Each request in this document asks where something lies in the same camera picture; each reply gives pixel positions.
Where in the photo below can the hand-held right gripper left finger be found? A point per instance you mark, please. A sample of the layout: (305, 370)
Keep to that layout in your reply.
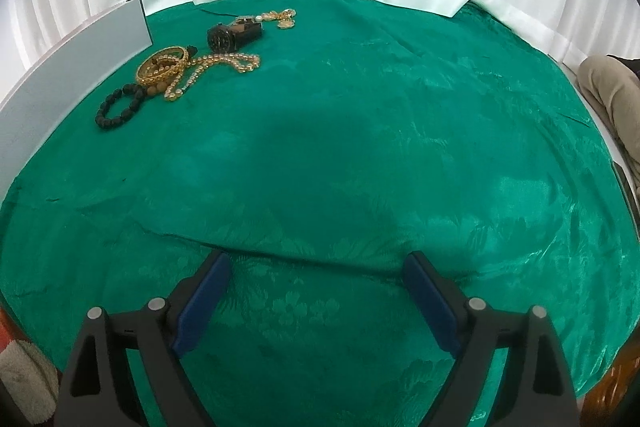
(200, 307)

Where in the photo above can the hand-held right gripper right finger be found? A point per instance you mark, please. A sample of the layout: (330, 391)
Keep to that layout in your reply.
(432, 307)

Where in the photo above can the gold bangles stack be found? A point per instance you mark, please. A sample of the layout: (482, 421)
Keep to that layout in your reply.
(145, 74)

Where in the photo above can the black wrist watch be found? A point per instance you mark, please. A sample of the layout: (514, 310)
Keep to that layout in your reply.
(222, 38)

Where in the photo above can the light blue jewelry box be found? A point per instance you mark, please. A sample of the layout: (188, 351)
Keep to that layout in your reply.
(60, 67)

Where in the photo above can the gold flower jewelry piece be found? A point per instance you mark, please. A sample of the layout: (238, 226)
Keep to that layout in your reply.
(285, 25)

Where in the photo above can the green patterned tablecloth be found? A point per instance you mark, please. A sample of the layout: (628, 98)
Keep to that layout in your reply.
(325, 157)

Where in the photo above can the white towel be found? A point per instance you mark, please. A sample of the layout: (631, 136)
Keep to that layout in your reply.
(25, 372)

